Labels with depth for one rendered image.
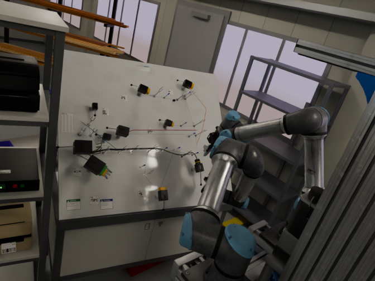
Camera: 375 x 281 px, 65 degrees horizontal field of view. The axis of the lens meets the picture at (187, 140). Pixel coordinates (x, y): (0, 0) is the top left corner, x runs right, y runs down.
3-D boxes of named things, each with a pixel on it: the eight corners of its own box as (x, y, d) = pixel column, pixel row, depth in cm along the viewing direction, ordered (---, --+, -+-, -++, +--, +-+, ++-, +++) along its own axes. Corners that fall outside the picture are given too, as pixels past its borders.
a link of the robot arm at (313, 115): (316, 133, 122) (220, 149, 154) (324, 130, 131) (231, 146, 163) (310, 106, 122) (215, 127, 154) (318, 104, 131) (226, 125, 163)
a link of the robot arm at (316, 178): (296, 219, 145) (294, 107, 137) (306, 209, 156) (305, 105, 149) (322, 224, 137) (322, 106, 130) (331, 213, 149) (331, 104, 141)
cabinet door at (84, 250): (144, 260, 207) (155, 215, 192) (59, 277, 179) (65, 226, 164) (143, 258, 208) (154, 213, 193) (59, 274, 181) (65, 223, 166)
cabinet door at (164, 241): (210, 248, 234) (224, 208, 219) (145, 261, 206) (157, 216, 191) (208, 246, 236) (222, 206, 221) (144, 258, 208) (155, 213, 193)
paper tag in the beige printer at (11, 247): (15, 251, 152) (15, 247, 150) (1, 254, 148) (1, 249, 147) (15, 245, 155) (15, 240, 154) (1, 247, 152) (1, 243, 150)
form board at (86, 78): (58, 220, 158) (58, 219, 157) (56, 49, 182) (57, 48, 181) (232, 202, 218) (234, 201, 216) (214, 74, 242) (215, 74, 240)
